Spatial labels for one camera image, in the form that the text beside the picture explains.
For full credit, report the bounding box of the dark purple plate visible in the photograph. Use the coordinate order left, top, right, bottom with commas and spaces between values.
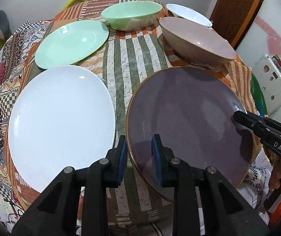
125, 66, 254, 192

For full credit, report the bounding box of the white plate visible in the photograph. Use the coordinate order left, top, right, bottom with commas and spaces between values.
8, 65, 116, 192

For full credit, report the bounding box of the pink bowl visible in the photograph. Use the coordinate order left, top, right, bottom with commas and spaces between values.
159, 17, 236, 66

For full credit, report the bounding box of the white spotted bowl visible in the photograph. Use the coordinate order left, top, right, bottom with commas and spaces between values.
165, 4, 212, 28

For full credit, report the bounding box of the mint green plate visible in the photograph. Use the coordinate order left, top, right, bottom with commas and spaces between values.
35, 20, 109, 69

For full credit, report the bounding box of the mint green bowl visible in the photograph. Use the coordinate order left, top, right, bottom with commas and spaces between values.
101, 1, 162, 31

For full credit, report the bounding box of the right hand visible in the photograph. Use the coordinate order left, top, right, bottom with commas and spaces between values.
269, 156, 281, 191

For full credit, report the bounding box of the brown wooden door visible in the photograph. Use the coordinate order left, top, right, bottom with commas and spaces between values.
210, 0, 264, 49

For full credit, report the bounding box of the striped patchwork blanket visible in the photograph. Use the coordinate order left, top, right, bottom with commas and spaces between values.
3, 0, 259, 227

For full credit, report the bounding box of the blue patterned patchwork quilt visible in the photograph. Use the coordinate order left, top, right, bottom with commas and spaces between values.
0, 20, 53, 199

